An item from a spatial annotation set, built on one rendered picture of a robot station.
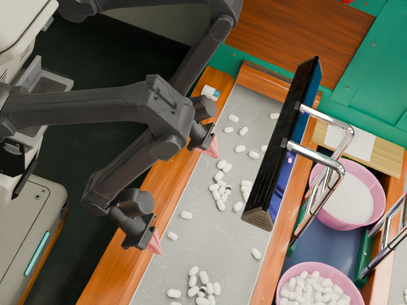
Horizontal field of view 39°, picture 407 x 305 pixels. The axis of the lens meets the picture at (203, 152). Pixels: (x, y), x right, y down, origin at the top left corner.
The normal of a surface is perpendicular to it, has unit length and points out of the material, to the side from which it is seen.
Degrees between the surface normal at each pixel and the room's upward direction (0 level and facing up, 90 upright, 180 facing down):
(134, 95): 32
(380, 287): 0
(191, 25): 90
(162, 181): 0
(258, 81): 90
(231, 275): 0
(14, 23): 42
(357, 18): 90
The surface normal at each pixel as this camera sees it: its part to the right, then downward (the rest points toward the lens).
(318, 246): 0.23, -0.61
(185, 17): -0.26, 0.72
